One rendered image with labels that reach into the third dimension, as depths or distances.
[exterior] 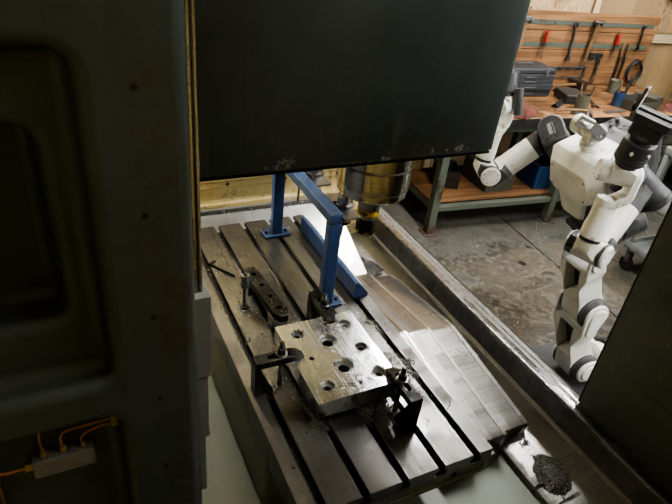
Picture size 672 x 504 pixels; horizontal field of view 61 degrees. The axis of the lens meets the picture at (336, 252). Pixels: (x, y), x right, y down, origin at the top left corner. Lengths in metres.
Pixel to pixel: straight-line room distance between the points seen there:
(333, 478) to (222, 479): 0.43
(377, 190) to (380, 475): 0.64
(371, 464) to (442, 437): 0.20
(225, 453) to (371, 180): 0.93
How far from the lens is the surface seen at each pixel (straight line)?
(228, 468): 1.70
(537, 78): 4.53
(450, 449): 1.46
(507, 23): 1.15
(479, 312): 2.06
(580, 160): 2.12
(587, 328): 2.61
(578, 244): 1.89
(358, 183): 1.18
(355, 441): 1.42
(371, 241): 2.59
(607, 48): 5.25
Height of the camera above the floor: 1.99
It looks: 32 degrees down
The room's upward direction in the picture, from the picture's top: 7 degrees clockwise
